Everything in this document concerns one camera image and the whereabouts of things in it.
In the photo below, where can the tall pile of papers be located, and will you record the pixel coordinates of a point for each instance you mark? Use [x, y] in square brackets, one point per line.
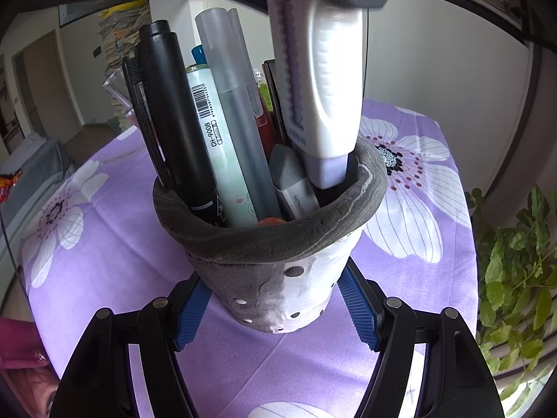
[122, 39]

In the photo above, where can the green potted vine plant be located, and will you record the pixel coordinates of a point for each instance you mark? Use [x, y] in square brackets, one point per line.
[513, 270]

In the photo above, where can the pale green pen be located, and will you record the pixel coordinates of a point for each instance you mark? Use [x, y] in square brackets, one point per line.
[222, 161]

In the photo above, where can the red pen with clear cap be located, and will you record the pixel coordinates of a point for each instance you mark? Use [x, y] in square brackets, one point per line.
[265, 128]

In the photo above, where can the purple floral tablecloth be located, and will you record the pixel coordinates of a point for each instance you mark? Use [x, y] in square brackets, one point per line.
[413, 270]

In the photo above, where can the brown wooden door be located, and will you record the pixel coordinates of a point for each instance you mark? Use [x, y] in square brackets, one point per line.
[48, 87]

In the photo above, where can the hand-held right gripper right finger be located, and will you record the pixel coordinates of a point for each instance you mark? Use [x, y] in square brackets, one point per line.
[357, 309]

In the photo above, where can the black marker pen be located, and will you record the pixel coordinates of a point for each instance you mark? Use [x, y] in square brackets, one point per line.
[174, 117]

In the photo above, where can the black pen silver clip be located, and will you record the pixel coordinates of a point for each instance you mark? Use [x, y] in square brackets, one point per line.
[275, 96]

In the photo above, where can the black wall switch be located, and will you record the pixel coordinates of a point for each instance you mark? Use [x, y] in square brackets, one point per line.
[96, 51]

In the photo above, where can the blue pen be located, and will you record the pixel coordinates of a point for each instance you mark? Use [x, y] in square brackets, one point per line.
[199, 54]

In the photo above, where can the grey translucent pen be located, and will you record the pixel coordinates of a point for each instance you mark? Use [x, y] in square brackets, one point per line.
[239, 117]

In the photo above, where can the white correction tape dispenser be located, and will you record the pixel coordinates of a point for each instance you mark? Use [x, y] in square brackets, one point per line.
[330, 96]

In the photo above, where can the grey clay pen holder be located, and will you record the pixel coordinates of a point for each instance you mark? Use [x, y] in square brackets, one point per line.
[261, 270]

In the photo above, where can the orange toy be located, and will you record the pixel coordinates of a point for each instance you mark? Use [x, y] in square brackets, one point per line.
[8, 183]

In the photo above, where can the person's red clothing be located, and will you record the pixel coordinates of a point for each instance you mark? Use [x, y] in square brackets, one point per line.
[21, 348]

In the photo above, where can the grey and white eraser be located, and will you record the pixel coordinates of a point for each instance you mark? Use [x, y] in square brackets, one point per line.
[293, 187]

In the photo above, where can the dark glass cabinet door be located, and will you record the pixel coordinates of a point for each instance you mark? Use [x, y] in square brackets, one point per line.
[539, 17]
[78, 15]

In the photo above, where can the grey sofa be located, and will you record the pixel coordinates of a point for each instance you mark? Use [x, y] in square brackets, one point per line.
[35, 161]

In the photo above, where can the white base cabinet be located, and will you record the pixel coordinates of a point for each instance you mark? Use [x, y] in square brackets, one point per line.
[435, 52]

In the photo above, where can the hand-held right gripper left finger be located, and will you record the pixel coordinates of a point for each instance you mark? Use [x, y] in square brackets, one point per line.
[191, 318]

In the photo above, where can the pink checkered pen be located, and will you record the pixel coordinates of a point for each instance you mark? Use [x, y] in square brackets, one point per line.
[117, 89]

